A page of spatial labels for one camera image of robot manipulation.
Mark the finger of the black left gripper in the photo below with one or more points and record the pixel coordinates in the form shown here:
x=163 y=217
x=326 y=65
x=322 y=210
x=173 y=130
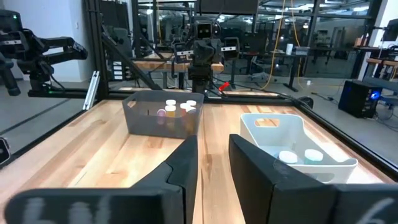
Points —
x=214 y=53
x=201 y=53

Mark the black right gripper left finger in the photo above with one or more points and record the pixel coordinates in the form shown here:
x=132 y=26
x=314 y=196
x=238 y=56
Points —
x=186 y=174

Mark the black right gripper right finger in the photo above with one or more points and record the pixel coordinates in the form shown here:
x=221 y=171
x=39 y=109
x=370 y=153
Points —
x=264 y=186

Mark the clear pill bottle white cap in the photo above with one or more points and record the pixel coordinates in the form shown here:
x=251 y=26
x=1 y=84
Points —
x=288 y=157

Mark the pink pill bottle white cap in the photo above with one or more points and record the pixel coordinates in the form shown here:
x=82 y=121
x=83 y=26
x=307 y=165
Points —
x=184 y=106
x=161 y=113

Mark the orange pill bottle white cap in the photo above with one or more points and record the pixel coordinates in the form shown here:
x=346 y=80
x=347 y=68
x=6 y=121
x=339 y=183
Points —
x=170 y=108

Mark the teal pill bottle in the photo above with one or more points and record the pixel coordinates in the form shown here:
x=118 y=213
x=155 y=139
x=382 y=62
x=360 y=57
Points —
x=313 y=155

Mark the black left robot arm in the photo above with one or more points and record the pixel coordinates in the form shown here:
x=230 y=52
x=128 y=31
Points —
x=199 y=77

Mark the white plastic bin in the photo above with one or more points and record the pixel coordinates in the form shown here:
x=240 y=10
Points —
x=298 y=137

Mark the dark grey plastic bin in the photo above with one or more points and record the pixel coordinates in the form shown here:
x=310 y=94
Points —
x=146 y=124

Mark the wooden background table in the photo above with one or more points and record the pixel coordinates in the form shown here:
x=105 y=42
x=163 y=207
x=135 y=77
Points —
x=155 y=66

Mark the white cup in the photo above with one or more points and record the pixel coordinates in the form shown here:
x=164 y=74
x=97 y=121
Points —
x=289 y=49

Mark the silver aluminium bar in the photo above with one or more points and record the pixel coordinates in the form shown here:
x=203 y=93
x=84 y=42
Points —
x=91 y=90

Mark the black computer tower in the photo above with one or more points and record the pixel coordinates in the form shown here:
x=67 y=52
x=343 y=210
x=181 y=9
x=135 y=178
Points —
x=357 y=99

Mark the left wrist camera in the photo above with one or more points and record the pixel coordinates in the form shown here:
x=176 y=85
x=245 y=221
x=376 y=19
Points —
x=203 y=26

